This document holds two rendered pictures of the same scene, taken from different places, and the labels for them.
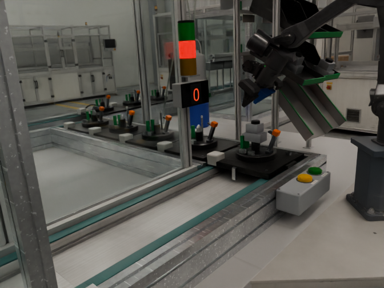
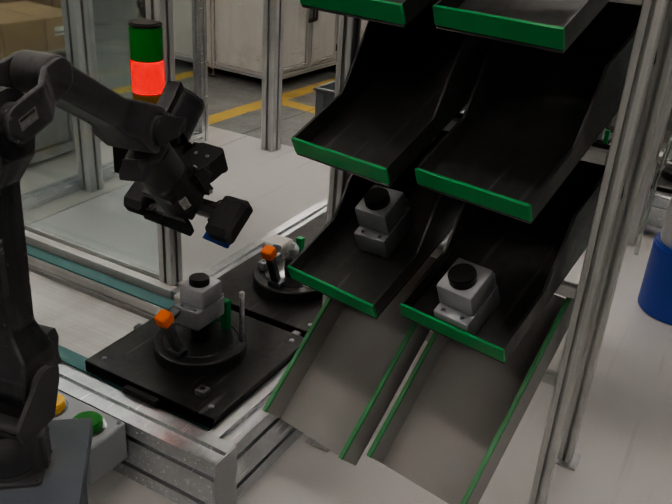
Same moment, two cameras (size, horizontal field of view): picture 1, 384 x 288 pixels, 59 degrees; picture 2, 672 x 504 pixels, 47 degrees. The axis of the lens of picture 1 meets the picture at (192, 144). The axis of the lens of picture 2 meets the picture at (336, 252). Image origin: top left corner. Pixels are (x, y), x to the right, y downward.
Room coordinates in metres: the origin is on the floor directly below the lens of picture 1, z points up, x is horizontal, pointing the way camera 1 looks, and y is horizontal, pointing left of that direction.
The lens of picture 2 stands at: (1.06, -1.21, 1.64)
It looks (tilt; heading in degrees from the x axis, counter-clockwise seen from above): 27 degrees down; 76
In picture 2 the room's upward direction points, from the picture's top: 4 degrees clockwise
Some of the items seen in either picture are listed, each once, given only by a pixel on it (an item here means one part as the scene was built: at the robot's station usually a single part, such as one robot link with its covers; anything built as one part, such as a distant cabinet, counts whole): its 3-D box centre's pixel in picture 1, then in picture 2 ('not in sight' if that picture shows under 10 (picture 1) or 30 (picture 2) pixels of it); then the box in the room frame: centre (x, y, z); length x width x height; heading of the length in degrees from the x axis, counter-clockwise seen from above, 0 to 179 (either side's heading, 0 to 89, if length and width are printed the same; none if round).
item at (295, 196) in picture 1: (304, 189); (52, 424); (0.91, -0.32, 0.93); 0.21 x 0.07 x 0.06; 137
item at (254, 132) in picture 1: (252, 130); (203, 295); (1.12, -0.21, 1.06); 0.08 x 0.04 x 0.07; 47
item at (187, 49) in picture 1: (187, 49); (147, 75); (1.06, 0.00, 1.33); 0.05 x 0.05 x 0.05
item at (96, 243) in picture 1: (193, 201); (75, 315); (0.91, 0.00, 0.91); 0.84 x 0.28 x 0.10; 137
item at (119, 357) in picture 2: (255, 158); (200, 354); (1.11, -0.22, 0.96); 0.24 x 0.24 x 0.02; 47
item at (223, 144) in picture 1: (199, 134); (293, 262); (1.29, -0.03, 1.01); 0.24 x 0.24 x 0.13; 47
